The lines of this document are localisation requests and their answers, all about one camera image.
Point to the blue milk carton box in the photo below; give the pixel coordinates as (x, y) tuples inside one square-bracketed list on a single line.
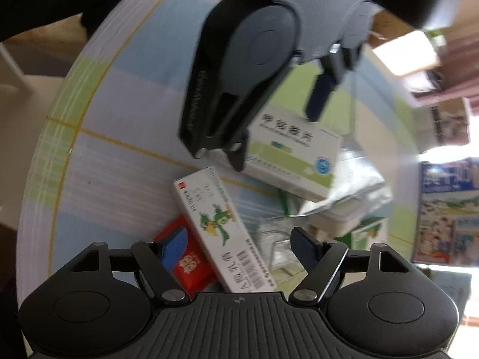
[(447, 230)]

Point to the red candy packet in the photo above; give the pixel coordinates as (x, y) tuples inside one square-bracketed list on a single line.
[(193, 271)]

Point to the green white small box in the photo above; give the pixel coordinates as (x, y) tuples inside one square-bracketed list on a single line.
[(364, 236)]

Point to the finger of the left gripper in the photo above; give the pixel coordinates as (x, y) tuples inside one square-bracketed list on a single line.
[(335, 65), (237, 152)]

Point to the white product photo box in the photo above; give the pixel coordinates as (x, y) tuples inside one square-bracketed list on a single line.
[(445, 123)]

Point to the white green medicine box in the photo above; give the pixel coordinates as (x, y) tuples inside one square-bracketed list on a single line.
[(292, 153)]

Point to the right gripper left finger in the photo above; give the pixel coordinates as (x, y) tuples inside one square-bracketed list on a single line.
[(157, 260)]

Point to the silver foil bag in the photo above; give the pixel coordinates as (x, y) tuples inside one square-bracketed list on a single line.
[(357, 185)]

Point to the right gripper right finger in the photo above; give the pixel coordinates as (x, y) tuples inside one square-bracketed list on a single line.
[(321, 260)]

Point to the clear bag with metal basket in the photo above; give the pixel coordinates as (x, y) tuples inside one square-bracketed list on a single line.
[(272, 238)]

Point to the long white dragon box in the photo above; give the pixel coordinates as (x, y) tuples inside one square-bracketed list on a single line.
[(222, 235)]

